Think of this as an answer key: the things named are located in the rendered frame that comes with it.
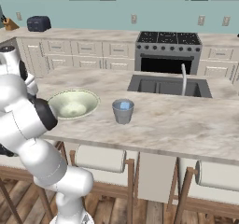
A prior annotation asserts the grey curved tap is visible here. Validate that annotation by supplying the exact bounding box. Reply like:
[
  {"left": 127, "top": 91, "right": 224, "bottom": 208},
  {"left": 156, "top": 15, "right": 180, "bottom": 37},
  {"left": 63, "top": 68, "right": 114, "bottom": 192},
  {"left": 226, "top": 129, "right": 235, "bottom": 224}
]
[{"left": 180, "top": 63, "right": 189, "bottom": 97}]

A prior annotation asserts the grey sink basin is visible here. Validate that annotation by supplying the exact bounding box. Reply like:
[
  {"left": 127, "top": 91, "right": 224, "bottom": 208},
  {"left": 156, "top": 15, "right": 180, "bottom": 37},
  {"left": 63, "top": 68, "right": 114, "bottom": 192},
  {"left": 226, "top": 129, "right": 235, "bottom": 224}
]
[{"left": 127, "top": 74, "right": 213, "bottom": 99}]

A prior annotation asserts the grey glass of water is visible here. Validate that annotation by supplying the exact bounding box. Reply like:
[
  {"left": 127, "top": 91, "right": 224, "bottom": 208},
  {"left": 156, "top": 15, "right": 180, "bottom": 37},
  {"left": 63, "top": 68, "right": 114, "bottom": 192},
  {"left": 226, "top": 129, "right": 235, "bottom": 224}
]
[{"left": 111, "top": 98, "right": 135, "bottom": 125}]

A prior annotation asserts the wooden knife block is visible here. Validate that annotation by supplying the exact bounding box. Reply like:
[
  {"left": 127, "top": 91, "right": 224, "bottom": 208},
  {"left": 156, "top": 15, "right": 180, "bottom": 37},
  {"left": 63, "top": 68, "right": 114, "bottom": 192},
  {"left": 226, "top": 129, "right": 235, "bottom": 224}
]
[{"left": 0, "top": 15, "right": 21, "bottom": 32}]

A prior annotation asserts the cream cupboard run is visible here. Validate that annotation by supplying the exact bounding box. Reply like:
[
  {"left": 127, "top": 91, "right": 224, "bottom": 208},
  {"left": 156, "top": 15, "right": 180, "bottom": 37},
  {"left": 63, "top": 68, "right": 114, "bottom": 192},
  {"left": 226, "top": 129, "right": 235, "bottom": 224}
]
[
  {"left": 197, "top": 44, "right": 239, "bottom": 85},
  {"left": 15, "top": 36, "right": 136, "bottom": 79}
]

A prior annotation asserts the steel oven with hob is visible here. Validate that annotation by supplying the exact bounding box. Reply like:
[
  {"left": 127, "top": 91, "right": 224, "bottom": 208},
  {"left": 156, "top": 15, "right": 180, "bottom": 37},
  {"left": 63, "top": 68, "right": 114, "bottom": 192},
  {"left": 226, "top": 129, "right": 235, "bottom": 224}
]
[{"left": 134, "top": 31, "right": 204, "bottom": 76}]

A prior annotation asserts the pale green bowl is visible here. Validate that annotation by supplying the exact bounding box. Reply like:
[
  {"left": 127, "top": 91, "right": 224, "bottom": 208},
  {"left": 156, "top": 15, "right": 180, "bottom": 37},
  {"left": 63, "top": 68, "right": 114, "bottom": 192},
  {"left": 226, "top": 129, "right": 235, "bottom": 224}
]
[{"left": 47, "top": 89, "right": 102, "bottom": 120}]

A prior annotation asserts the dark blue toaster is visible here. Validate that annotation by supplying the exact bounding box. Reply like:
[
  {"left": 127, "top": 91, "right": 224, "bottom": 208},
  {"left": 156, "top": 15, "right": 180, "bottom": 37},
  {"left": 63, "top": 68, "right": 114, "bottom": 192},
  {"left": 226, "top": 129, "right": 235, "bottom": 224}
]
[{"left": 26, "top": 15, "right": 52, "bottom": 33}]

